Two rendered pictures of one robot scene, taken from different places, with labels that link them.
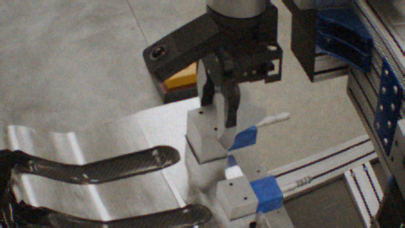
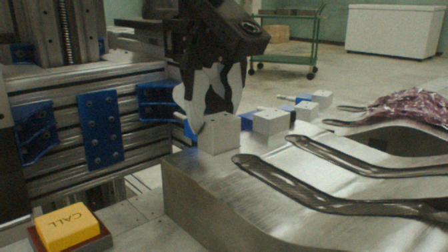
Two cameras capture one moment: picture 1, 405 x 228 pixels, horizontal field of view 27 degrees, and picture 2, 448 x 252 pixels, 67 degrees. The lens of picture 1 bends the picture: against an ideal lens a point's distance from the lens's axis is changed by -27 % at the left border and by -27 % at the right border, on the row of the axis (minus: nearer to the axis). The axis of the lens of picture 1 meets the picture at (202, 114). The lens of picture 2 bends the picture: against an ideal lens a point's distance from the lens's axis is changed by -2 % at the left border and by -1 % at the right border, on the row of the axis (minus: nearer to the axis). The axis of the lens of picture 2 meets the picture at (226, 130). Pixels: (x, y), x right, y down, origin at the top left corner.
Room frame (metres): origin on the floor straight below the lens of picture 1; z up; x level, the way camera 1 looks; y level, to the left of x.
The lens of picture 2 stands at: (1.08, 0.42, 1.09)
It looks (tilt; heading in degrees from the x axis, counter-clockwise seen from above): 22 degrees down; 253
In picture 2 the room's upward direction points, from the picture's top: straight up
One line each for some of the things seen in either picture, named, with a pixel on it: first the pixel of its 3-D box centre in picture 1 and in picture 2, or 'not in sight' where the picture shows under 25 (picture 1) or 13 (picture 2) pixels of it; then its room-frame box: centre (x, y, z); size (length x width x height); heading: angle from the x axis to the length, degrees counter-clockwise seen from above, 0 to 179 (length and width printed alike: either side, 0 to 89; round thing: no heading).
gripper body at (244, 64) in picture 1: (240, 36); (202, 17); (0.96, -0.04, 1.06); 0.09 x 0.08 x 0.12; 113
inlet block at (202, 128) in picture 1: (243, 127); (199, 126); (0.97, -0.05, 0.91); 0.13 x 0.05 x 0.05; 113
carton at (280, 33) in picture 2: not in sight; (275, 34); (-2.67, -7.47, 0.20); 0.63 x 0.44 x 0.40; 27
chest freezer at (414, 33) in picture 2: not in sight; (391, 31); (-4.00, -5.08, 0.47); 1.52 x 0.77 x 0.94; 117
